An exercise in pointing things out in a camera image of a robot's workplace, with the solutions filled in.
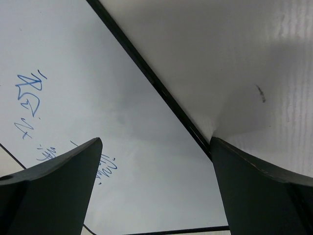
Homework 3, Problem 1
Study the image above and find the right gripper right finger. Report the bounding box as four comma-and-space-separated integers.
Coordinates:
210, 137, 313, 235

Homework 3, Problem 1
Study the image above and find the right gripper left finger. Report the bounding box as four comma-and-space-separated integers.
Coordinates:
0, 138, 102, 235

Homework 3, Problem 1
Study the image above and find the white whiteboard black frame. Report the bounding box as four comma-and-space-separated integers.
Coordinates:
0, 0, 227, 235

